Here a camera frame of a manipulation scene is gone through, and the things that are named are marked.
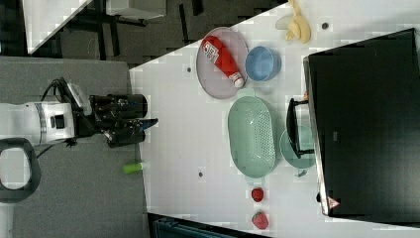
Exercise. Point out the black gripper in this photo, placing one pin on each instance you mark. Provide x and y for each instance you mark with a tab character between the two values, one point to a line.
116	112

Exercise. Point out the mint green oval strainer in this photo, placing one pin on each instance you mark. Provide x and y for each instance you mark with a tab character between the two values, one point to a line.
251	137

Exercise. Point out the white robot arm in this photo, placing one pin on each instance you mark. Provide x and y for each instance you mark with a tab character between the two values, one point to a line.
26	126

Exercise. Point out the green marker pen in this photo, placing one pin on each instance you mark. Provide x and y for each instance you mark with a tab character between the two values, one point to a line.
131	168

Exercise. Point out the grey round plate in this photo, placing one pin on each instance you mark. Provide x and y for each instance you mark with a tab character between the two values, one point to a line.
211	78

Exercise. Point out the red ketchup bottle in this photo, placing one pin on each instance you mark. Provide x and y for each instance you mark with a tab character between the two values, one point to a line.
216	51

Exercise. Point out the red toy strawberry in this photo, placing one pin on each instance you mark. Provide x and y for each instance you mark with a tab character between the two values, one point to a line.
257	194

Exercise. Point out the blue bowl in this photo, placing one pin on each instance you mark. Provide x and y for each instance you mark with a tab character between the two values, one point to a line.
262	64

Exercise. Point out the red strawberry with green top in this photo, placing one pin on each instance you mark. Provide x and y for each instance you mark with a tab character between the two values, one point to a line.
260	220

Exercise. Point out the peeled toy banana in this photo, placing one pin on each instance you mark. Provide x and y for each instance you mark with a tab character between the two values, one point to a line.
296	26

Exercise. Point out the black toaster oven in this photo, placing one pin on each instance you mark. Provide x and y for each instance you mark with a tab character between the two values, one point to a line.
364	110

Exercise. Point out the blue metal rail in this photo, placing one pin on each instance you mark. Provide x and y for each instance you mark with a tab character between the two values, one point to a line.
164	228

